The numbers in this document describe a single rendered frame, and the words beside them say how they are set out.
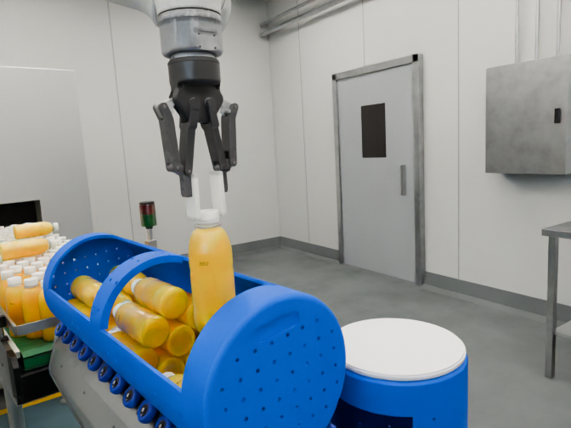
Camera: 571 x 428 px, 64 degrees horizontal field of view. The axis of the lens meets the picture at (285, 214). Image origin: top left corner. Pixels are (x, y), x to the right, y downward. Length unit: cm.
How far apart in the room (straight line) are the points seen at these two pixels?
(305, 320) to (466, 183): 368
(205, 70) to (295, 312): 38
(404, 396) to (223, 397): 36
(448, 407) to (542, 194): 317
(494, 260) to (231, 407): 375
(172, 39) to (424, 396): 72
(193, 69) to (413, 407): 68
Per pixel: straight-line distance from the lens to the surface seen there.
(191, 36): 68
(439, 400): 94
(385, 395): 91
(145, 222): 195
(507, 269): 426
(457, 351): 100
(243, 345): 67
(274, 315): 70
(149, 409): 98
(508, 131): 386
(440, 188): 451
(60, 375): 150
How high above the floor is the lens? 146
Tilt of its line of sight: 8 degrees down
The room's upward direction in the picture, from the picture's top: 3 degrees counter-clockwise
